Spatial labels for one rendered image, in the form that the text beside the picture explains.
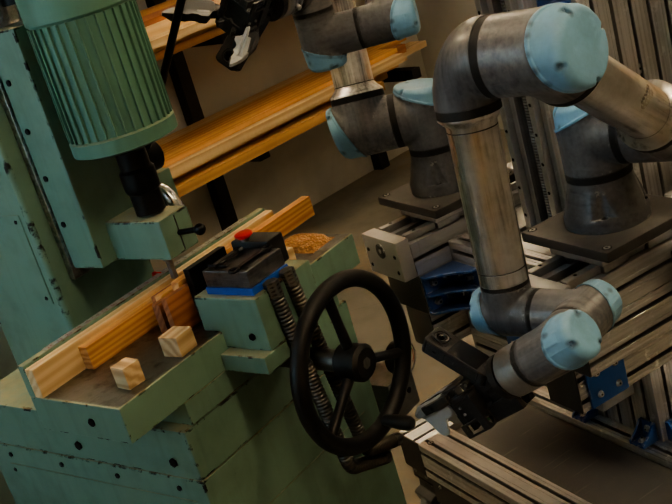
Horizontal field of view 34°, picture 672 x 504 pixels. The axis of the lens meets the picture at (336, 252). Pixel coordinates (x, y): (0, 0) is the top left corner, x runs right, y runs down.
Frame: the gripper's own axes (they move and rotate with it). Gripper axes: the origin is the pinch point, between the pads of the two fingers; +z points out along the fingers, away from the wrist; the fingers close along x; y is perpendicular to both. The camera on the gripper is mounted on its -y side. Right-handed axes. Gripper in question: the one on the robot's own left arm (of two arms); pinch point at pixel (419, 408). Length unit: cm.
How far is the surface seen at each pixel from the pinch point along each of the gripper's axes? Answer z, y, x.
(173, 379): 11.3, -26.7, -26.2
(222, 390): 14.8, -21.0, -17.8
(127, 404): 10.7, -27.5, -35.4
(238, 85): 213, -127, 228
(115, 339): 22.9, -37.8, -22.9
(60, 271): 35, -54, -16
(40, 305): 44, -53, -18
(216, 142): 184, -101, 170
